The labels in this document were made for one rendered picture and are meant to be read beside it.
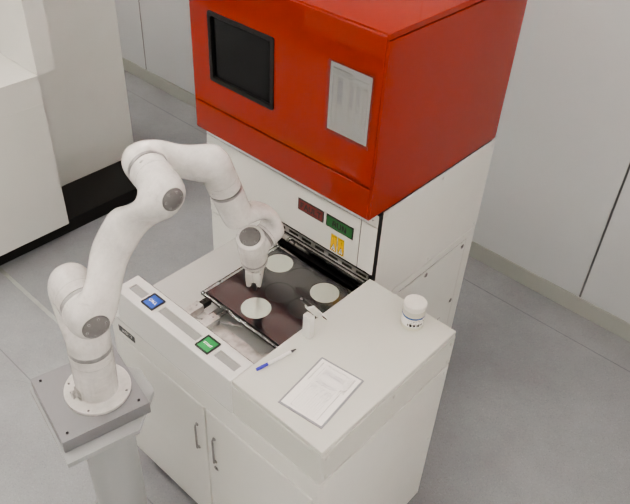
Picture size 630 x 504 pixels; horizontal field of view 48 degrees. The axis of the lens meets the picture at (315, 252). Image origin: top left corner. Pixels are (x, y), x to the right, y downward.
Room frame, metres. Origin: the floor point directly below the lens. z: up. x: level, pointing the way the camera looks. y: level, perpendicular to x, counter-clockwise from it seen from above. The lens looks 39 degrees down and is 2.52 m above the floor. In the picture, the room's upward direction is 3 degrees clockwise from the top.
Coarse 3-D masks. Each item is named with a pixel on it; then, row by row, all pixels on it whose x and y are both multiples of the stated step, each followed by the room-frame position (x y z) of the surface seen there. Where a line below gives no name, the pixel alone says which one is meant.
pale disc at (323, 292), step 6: (312, 288) 1.80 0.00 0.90; (318, 288) 1.80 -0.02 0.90; (324, 288) 1.80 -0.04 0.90; (330, 288) 1.80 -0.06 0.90; (336, 288) 1.80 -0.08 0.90; (312, 294) 1.77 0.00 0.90; (318, 294) 1.77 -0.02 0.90; (324, 294) 1.77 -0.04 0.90; (330, 294) 1.77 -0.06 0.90; (336, 294) 1.77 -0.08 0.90; (318, 300) 1.74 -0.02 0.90; (324, 300) 1.74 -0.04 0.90; (330, 300) 1.74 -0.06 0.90
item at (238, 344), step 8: (200, 320) 1.63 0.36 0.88; (216, 328) 1.60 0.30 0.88; (224, 328) 1.60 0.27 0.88; (224, 336) 1.57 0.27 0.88; (232, 336) 1.57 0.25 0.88; (232, 344) 1.54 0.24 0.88; (240, 344) 1.54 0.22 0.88; (240, 352) 1.50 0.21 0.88; (248, 352) 1.51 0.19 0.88; (256, 352) 1.51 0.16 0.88
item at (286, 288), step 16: (288, 256) 1.96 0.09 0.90; (240, 272) 1.86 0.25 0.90; (272, 272) 1.87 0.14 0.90; (288, 272) 1.87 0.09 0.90; (304, 272) 1.88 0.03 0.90; (224, 288) 1.77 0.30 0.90; (240, 288) 1.78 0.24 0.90; (272, 288) 1.79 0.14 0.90; (288, 288) 1.79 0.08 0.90; (304, 288) 1.79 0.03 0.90; (224, 304) 1.69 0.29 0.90; (240, 304) 1.70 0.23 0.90; (272, 304) 1.71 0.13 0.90; (288, 304) 1.71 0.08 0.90; (304, 304) 1.72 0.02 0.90; (320, 304) 1.72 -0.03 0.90; (256, 320) 1.63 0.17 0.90; (272, 320) 1.63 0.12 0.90; (288, 320) 1.64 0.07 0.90; (272, 336) 1.56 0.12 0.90; (288, 336) 1.57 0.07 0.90
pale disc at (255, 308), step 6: (246, 300) 1.72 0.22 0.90; (252, 300) 1.72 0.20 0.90; (258, 300) 1.72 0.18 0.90; (264, 300) 1.72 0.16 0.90; (246, 306) 1.69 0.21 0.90; (252, 306) 1.69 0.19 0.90; (258, 306) 1.69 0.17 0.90; (264, 306) 1.69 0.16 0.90; (270, 306) 1.70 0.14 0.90; (246, 312) 1.66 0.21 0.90; (252, 312) 1.66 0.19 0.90; (258, 312) 1.67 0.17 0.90; (264, 312) 1.67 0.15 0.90
